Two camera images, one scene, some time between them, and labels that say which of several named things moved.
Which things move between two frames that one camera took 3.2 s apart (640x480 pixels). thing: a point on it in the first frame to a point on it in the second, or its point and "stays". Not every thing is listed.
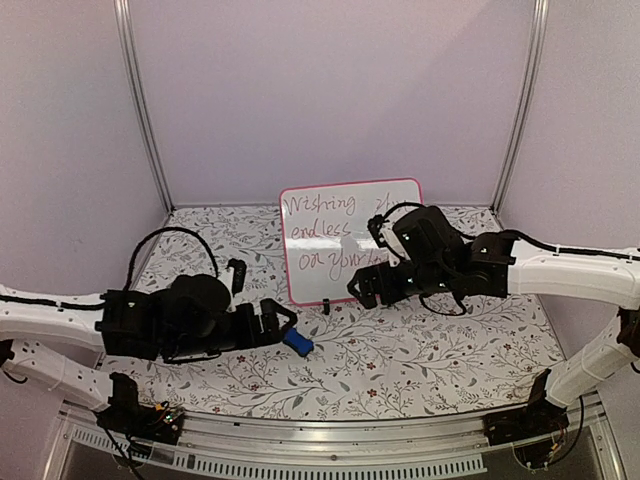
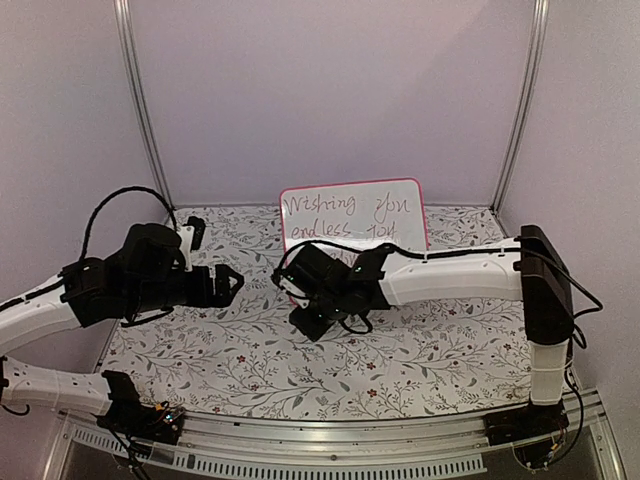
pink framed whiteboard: [325, 237] stays
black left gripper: [251, 332] to [222, 297]
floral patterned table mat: [412, 357] stays
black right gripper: [364, 278] to [312, 330]
